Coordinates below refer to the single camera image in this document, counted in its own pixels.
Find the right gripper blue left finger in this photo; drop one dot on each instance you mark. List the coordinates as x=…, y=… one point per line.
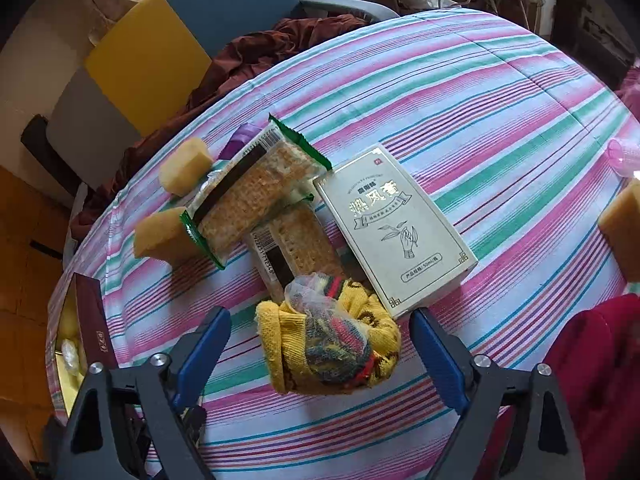
x=194, y=357

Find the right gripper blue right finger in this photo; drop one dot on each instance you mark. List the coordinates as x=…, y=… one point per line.
x=445, y=359

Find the white gold medicine box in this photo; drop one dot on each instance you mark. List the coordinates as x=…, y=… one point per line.
x=411, y=254

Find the yellow sponge block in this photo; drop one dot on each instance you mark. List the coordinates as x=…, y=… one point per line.
x=180, y=173
x=163, y=236

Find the yellow patterned sock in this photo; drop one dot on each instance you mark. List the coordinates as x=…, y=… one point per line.
x=329, y=335

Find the green cracker packet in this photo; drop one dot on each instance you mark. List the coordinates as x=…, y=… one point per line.
x=253, y=185

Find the purple snack packet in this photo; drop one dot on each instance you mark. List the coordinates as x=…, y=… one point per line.
x=242, y=135

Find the maroon gold storage box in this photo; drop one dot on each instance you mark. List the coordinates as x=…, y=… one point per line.
x=81, y=338

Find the red pink pillow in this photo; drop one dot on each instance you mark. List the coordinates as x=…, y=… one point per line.
x=595, y=359

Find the orange sponge at right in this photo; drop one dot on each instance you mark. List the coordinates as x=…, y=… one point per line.
x=620, y=225

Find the dark red blanket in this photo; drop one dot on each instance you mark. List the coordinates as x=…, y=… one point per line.
x=241, y=60

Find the grey yellow blue headboard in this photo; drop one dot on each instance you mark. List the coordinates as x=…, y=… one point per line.
x=141, y=73

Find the pink plastic cup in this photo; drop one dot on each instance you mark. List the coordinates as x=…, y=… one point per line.
x=624, y=157

